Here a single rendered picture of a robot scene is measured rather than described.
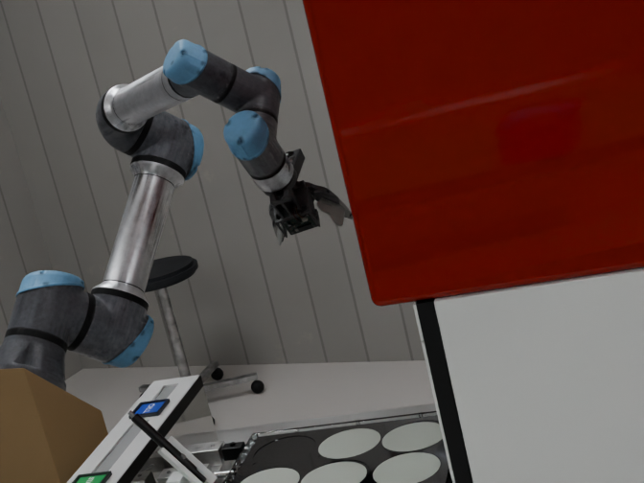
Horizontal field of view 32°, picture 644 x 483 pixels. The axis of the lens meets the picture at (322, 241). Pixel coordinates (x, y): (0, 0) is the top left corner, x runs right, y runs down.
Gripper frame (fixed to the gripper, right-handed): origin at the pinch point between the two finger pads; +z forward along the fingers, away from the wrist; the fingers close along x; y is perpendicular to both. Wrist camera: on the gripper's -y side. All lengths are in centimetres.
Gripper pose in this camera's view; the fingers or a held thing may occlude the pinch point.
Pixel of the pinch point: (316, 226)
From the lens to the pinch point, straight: 220.0
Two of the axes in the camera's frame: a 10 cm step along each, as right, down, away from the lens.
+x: 9.2, -3.0, -2.4
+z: 3.7, 5.3, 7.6
